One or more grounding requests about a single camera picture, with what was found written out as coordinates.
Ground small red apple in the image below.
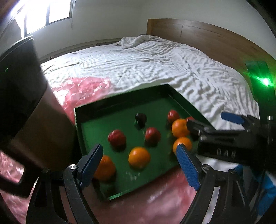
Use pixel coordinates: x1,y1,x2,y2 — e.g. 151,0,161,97
145,127,161,144

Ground orange mandarin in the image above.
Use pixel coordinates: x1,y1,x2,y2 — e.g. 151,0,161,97
128,146,151,169

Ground mandarin in tray right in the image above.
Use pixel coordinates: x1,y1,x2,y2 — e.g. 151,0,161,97
172,136,193,154

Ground mandarin in tray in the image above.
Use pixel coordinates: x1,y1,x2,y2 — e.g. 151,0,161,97
172,136,193,154
93,155,116,182
171,119,190,138

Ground mandarin in tray middle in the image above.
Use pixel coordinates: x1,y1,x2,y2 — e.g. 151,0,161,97
171,119,190,138

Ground pink plastic sheet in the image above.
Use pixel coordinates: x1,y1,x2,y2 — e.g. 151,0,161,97
0,76,203,224

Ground mandarin in tray left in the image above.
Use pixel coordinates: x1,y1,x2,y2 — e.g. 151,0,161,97
93,155,116,182

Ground dark plum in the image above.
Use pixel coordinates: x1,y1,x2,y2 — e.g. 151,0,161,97
135,113,147,128

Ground green tray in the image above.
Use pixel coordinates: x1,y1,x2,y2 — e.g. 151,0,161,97
74,84,208,200

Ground wooden headboard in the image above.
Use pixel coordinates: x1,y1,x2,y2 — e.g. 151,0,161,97
146,19,275,85

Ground white bed sheet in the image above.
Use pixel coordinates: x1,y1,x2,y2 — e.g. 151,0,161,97
40,34,261,173

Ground window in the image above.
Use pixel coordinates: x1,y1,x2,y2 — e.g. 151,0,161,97
15,0,75,37

